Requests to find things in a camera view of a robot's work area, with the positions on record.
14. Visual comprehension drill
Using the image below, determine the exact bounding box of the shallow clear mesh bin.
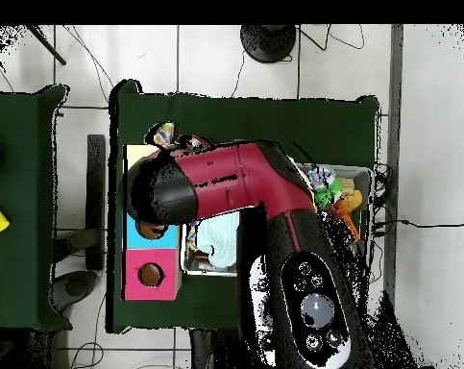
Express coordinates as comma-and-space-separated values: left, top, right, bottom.
180, 162, 374, 278

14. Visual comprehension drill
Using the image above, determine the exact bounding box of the wooden box with three holes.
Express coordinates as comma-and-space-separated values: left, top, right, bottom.
122, 144, 183, 302

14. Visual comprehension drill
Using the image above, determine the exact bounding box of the mint green knitted cloth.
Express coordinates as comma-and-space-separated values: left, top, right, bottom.
195, 210, 240, 269

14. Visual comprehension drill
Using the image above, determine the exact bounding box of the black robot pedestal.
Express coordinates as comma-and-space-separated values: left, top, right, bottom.
188, 328, 240, 369

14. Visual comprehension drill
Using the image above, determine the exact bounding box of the black round stand base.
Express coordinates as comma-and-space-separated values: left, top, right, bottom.
239, 25, 298, 64

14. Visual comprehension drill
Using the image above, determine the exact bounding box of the black upright panel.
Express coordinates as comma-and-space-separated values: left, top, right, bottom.
85, 134, 107, 272

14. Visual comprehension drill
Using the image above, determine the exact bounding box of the grey rounded stand foot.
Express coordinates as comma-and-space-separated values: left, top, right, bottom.
50, 269, 100, 313

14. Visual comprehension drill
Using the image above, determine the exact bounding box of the dark green side table cloth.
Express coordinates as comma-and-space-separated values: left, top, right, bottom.
0, 85, 71, 332

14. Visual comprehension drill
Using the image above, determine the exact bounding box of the black tripod leg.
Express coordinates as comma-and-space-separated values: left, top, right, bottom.
25, 25, 68, 66

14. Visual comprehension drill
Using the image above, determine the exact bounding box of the multicolour dotted cloth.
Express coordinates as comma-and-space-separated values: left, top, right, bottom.
153, 121, 177, 150

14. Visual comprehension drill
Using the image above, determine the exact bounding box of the tan plush toy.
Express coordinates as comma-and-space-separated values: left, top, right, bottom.
340, 188, 364, 212

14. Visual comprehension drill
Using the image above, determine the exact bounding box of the black floor cable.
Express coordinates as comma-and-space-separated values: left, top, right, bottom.
373, 218, 464, 232

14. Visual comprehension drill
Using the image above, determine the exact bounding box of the orange plastic grid tray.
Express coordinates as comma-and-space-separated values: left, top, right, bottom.
332, 201, 361, 243

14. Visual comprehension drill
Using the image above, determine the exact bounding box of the green spiky ball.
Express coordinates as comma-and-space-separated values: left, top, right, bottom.
314, 179, 344, 210

